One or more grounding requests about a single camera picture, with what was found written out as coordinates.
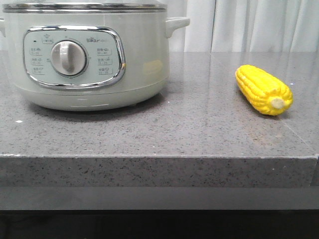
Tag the yellow toy corn cob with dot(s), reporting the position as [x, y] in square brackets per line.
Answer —
[265, 92]

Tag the pale green electric cooking pot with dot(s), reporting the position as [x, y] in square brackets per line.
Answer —
[77, 59]

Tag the white curtain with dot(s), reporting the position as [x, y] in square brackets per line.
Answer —
[245, 25]

